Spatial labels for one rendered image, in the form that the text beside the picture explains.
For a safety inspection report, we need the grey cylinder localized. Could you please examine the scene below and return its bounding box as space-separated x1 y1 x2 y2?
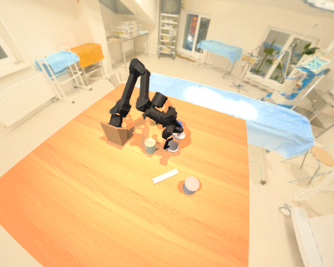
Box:
182 177 200 194

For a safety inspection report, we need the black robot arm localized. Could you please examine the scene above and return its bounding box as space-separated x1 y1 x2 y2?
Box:
107 58 177 127

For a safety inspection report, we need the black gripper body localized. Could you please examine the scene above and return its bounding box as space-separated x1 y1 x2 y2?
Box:
155 110 173 140

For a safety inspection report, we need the glass french press with black knob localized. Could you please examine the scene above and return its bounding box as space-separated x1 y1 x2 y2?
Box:
164 127 185 153

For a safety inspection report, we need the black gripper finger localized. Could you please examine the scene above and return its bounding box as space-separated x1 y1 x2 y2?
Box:
170 119 183 128
173 124 182 134

